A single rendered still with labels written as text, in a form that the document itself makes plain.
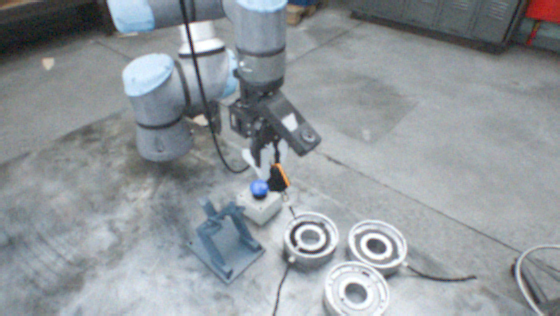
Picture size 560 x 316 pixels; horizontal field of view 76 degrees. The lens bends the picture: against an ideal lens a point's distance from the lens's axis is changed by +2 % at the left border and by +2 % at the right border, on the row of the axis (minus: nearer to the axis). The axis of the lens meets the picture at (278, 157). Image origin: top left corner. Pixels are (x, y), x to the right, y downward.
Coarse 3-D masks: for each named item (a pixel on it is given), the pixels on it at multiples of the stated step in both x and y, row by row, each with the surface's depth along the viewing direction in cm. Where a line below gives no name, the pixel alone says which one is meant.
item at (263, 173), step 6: (246, 150) 65; (264, 150) 61; (270, 150) 62; (246, 156) 65; (264, 156) 62; (252, 162) 65; (264, 162) 62; (258, 168) 63; (264, 168) 63; (258, 174) 65; (264, 174) 64; (264, 180) 67
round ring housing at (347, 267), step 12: (348, 264) 63; (360, 264) 63; (336, 276) 62; (372, 276) 62; (324, 288) 60; (348, 288) 63; (360, 288) 62; (384, 288) 60; (324, 300) 60; (372, 300) 59; (384, 300) 59; (336, 312) 57; (384, 312) 58
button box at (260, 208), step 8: (248, 192) 75; (272, 192) 75; (240, 200) 74; (248, 200) 74; (256, 200) 74; (264, 200) 74; (272, 200) 74; (280, 200) 76; (248, 208) 74; (256, 208) 72; (264, 208) 72; (272, 208) 74; (280, 208) 77; (248, 216) 76; (256, 216) 73; (264, 216) 73
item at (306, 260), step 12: (300, 216) 72; (312, 216) 72; (324, 216) 71; (288, 228) 70; (300, 228) 70; (312, 228) 70; (336, 228) 69; (288, 240) 68; (300, 240) 68; (324, 240) 68; (336, 240) 66; (288, 252) 67; (324, 252) 66; (300, 264) 67; (312, 264) 66
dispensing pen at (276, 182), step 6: (270, 168) 66; (276, 168) 65; (270, 174) 66; (276, 174) 65; (282, 174) 66; (270, 180) 67; (276, 180) 65; (282, 180) 66; (270, 186) 68; (276, 186) 66; (282, 186) 66; (282, 192) 68; (282, 198) 69; (288, 198) 69; (288, 204) 69; (294, 216) 70
